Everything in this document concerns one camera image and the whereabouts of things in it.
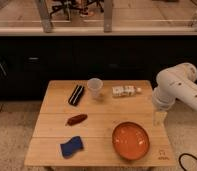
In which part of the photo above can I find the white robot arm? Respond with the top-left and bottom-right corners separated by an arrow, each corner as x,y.
152,62 -> 197,125

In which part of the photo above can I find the orange round bowl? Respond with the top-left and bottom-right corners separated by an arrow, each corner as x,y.
112,122 -> 150,160

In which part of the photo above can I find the clear plastic cup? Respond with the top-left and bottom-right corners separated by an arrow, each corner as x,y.
87,78 -> 103,99

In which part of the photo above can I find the wooden slatted table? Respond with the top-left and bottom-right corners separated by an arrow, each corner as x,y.
25,80 -> 175,167

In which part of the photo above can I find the brown sausage-shaped object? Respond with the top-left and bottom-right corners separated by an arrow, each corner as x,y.
67,114 -> 88,126

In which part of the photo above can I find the black striped rectangular case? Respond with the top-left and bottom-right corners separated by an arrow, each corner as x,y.
68,85 -> 85,106

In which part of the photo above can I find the blue sponge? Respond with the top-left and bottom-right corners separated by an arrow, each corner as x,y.
60,136 -> 84,158

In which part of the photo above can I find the black office chair base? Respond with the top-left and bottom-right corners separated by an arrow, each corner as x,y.
50,0 -> 104,19

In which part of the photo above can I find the black cable on floor right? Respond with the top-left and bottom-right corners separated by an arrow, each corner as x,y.
178,152 -> 197,171

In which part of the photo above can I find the centre metal window post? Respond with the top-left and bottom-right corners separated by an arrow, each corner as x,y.
104,0 -> 113,33

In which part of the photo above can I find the metal window post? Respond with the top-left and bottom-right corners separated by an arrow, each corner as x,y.
35,0 -> 52,33
104,0 -> 113,33

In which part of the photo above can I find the left metal window post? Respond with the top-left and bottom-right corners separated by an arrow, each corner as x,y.
35,0 -> 52,33

